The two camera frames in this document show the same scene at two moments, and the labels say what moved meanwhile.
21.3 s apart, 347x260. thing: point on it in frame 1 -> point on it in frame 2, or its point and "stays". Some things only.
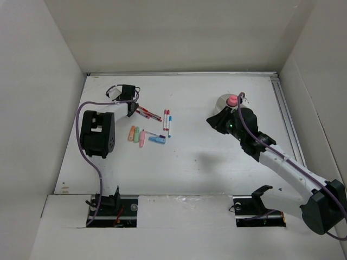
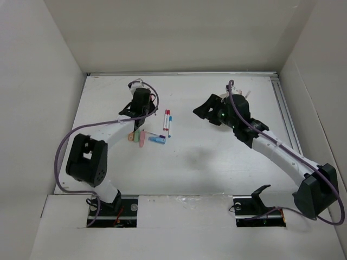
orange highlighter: (132, 133) stays
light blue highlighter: (157, 140) stays
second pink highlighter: (142, 139) stays
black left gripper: (135, 108) -> (153, 108)
